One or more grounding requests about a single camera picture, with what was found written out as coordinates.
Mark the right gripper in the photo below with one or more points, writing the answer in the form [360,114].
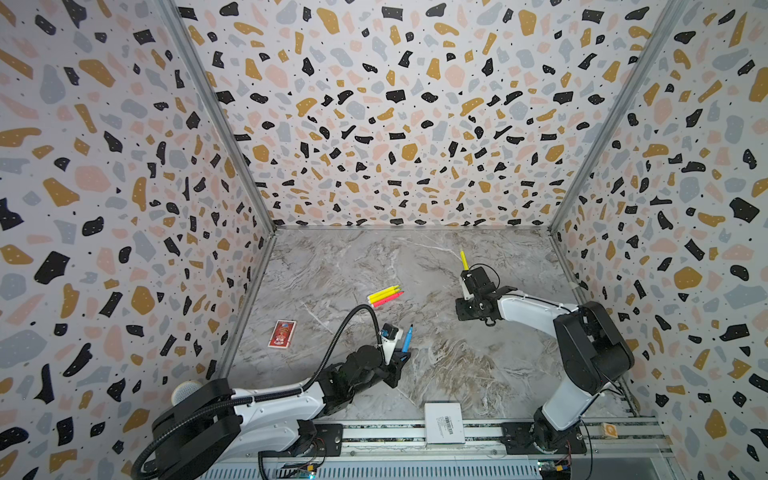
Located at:
[474,287]

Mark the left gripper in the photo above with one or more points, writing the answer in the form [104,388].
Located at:
[395,367]

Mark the blue highlighter pen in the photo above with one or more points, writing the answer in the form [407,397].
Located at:
[407,340]

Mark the pink highlighter pen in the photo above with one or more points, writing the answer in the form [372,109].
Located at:
[388,299]

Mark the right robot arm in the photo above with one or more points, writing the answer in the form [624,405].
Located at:
[594,354]

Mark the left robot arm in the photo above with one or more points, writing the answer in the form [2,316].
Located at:
[206,423]

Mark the red card packet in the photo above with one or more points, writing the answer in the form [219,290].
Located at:
[282,334]

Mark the small wooden tag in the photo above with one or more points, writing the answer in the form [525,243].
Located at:
[609,430]

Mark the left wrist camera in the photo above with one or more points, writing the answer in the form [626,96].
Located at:
[390,335]

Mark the white box on rail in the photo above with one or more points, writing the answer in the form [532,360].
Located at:
[444,423]

